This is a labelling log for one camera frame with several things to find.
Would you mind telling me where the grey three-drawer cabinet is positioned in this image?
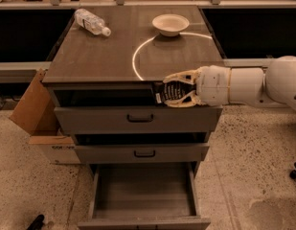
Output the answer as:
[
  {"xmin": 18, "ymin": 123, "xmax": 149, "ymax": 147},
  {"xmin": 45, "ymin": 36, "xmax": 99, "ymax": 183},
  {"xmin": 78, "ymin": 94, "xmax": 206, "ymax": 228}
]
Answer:
[{"xmin": 41, "ymin": 5, "xmax": 234, "ymax": 230}]

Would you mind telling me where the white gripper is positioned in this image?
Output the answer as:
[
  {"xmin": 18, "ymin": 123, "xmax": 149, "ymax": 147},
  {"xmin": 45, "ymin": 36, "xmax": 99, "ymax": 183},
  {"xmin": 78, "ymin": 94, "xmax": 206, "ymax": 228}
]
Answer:
[{"xmin": 163, "ymin": 65, "xmax": 231, "ymax": 108}]

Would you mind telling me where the open cardboard box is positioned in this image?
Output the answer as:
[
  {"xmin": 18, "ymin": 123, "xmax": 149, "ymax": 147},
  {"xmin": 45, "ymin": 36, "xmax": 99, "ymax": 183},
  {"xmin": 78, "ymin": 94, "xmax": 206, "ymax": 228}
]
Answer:
[{"xmin": 10, "ymin": 69, "xmax": 80, "ymax": 164}]

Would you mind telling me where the black middle drawer handle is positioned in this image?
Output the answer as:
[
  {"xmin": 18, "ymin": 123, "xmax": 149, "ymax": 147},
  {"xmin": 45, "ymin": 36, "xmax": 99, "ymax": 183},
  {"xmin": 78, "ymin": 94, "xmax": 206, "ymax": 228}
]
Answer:
[{"xmin": 133, "ymin": 150, "xmax": 156, "ymax": 158}]

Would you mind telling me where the black drawer handle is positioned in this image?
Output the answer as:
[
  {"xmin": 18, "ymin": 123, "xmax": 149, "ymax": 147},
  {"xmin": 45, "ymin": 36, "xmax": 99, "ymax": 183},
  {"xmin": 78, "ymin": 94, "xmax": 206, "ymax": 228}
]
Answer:
[
  {"xmin": 133, "ymin": 150, "xmax": 156, "ymax": 158},
  {"xmin": 126, "ymin": 114, "xmax": 154, "ymax": 123}
]

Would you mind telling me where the black rxbar chocolate wrapper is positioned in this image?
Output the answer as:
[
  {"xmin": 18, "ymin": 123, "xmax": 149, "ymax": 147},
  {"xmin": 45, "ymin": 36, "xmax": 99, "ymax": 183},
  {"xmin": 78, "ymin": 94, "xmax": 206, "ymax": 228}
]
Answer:
[{"xmin": 153, "ymin": 81, "xmax": 196, "ymax": 104}]

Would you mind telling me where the grey open bottom drawer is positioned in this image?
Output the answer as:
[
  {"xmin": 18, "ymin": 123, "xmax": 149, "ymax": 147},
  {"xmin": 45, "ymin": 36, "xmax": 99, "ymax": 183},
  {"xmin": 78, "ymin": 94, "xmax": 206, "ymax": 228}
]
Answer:
[{"xmin": 78, "ymin": 162, "xmax": 211, "ymax": 230}]

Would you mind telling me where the black object on floor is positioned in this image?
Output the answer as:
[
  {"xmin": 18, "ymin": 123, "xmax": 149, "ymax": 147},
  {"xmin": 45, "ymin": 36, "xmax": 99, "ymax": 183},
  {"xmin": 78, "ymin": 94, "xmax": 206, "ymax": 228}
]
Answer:
[{"xmin": 27, "ymin": 215, "xmax": 44, "ymax": 230}]

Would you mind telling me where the grey middle drawer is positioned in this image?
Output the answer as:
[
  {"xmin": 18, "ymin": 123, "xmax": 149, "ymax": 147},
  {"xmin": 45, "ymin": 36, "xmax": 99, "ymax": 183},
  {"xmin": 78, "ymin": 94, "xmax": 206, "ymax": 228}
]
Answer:
[{"xmin": 75, "ymin": 132, "xmax": 209, "ymax": 164}]

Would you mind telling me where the clear plastic water bottle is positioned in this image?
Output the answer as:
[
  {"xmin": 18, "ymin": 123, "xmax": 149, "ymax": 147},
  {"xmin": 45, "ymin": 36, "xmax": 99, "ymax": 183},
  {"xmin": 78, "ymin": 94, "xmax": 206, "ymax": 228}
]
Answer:
[{"xmin": 75, "ymin": 9, "xmax": 111, "ymax": 36}]

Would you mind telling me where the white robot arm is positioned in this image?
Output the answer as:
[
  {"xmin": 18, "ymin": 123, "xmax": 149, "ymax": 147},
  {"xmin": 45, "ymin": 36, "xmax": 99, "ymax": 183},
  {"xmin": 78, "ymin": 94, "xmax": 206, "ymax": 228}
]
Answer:
[{"xmin": 161, "ymin": 56, "xmax": 296, "ymax": 111}]

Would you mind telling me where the white paper bowl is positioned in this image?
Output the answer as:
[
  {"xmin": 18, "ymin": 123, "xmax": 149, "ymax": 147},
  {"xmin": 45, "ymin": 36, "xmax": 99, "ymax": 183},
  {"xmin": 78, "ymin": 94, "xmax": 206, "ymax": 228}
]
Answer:
[{"xmin": 152, "ymin": 14, "xmax": 190, "ymax": 37}]

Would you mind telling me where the grey top drawer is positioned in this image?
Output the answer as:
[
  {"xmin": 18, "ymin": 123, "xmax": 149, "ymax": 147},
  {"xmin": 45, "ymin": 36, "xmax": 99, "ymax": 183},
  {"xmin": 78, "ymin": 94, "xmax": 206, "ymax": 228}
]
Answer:
[{"xmin": 55, "ymin": 89, "xmax": 222, "ymax": 134}]

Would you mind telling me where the black top drawer handle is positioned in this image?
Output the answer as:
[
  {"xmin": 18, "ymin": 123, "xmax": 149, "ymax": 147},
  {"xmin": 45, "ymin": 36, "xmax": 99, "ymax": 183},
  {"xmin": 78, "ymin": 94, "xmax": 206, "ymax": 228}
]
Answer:
[{"xmin": 126, "ymin": 114, "xmax": 154, "ymax": 123}]

